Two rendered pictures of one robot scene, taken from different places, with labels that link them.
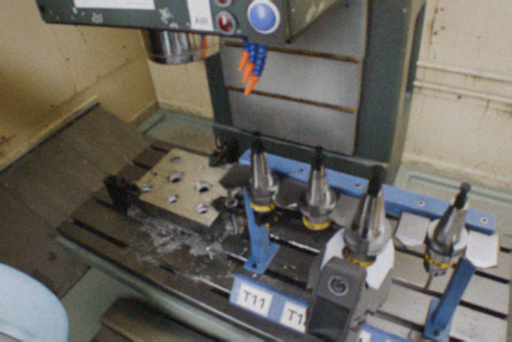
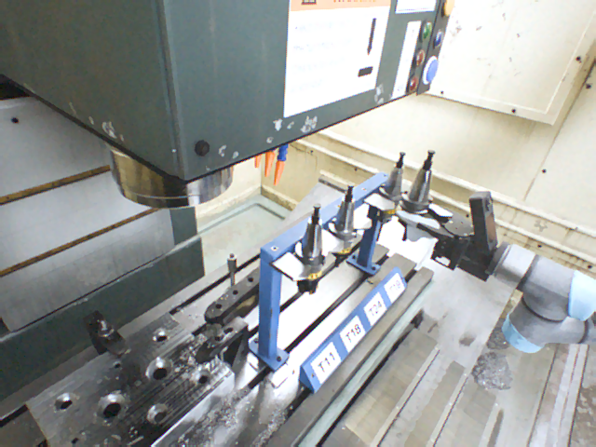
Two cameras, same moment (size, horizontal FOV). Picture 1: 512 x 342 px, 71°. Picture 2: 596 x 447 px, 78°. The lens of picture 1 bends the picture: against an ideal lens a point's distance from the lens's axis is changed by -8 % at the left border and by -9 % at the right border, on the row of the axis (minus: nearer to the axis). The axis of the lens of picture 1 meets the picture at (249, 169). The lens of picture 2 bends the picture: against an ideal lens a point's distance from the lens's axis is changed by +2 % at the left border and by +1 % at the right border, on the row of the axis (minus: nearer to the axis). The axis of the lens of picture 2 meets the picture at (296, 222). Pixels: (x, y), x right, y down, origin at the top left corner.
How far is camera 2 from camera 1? 0.76 m
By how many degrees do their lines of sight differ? 66
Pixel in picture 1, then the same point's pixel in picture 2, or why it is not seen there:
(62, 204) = not seen: outside the picture
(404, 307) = (347, 277)
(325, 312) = (489, 223)
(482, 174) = (213, 207)
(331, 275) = (487, 200)
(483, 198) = (225, 223)
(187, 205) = (184, 393)
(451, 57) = not seen: hidden behind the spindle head
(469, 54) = not seen: hidden behind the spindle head
